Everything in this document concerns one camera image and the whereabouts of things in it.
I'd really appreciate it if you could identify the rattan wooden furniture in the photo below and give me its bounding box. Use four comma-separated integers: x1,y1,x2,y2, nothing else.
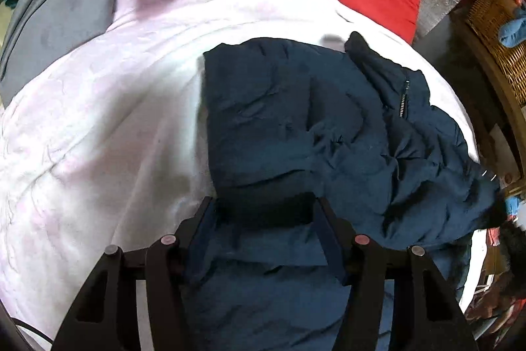
450,0,526,130

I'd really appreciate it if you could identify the navy blue jacket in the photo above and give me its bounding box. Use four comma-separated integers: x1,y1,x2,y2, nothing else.
181,31,508,351

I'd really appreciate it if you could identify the grey garment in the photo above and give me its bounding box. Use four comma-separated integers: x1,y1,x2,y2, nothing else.
0,0,128,107

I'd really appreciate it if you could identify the white pink fluffy blanket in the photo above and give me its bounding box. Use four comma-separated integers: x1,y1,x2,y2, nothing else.
0,0,481,351

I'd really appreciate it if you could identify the blue cloth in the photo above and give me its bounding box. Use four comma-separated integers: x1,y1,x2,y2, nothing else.
498,8,526,48

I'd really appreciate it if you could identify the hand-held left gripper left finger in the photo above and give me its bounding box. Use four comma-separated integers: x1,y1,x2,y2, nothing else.
51,197,214,351

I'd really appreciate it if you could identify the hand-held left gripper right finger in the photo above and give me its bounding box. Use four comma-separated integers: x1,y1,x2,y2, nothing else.
314,197,479,351

